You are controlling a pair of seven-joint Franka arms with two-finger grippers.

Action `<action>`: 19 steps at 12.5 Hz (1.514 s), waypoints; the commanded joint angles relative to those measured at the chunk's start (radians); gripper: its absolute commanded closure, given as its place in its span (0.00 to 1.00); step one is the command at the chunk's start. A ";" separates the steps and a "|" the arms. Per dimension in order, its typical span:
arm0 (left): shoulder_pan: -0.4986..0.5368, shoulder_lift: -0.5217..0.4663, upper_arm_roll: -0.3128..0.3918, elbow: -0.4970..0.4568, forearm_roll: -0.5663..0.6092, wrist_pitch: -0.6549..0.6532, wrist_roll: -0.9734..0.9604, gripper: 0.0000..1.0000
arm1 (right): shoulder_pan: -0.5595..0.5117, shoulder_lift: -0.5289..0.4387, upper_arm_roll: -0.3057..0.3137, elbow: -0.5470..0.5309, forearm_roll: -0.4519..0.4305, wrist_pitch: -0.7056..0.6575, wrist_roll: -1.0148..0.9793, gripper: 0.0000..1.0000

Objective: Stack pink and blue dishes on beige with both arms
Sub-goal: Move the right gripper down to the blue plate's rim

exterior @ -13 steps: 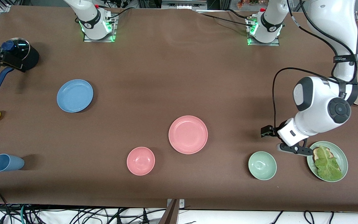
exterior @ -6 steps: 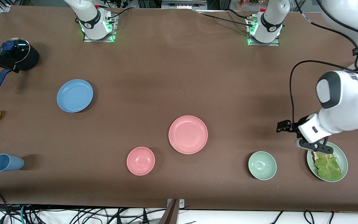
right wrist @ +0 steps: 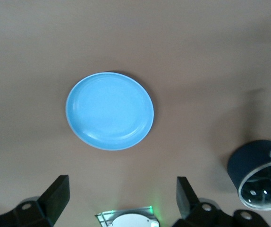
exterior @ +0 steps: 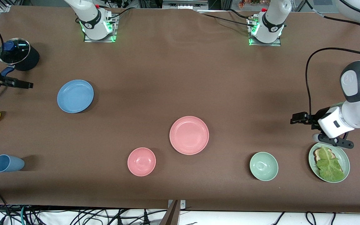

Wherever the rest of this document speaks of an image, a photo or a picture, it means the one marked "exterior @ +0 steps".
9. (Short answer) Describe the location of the grey metal clamp bracket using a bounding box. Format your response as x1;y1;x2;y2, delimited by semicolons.
167;200;186;210

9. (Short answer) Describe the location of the grey power strip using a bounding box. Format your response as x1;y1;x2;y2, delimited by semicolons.
162;0;209;10

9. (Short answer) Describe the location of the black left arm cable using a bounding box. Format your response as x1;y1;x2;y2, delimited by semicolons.
304;0;360;116

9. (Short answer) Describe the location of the orange toy food item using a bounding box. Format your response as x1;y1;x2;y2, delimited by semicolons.
238;0;262;8

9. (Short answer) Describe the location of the dark blue saucepan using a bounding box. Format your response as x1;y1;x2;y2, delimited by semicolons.
0;38;40;93

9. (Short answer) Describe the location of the pink plate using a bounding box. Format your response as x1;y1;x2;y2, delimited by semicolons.
169;116;210;155

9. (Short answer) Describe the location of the green plate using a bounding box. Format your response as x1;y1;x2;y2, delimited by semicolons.
308;142;351;183

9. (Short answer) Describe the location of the green lettuce leaf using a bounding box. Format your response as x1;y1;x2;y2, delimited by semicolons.
316;146;345;183

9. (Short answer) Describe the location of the dark grey pole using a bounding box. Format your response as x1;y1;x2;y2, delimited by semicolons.
160;200;180;225

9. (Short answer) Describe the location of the brown table cloth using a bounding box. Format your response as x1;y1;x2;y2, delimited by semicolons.
0;6;360;213

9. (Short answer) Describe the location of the toasted bread slice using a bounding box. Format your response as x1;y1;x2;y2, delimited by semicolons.
313;147;335;163

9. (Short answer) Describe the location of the glass lid with blue knob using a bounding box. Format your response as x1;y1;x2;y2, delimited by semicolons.
0;38;31;65

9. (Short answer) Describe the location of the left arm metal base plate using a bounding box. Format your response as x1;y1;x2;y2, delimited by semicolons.
248;17;282;47

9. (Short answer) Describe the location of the blue cup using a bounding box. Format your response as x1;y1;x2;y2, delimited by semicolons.
0;154;25;173

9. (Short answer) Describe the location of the pink bowl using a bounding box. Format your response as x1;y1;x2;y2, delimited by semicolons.
127;147;156;177

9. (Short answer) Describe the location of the blue plate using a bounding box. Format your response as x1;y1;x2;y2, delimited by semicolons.
57;79;94;113

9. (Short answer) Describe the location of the green bowl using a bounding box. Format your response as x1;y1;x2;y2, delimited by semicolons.
249;152;279;182

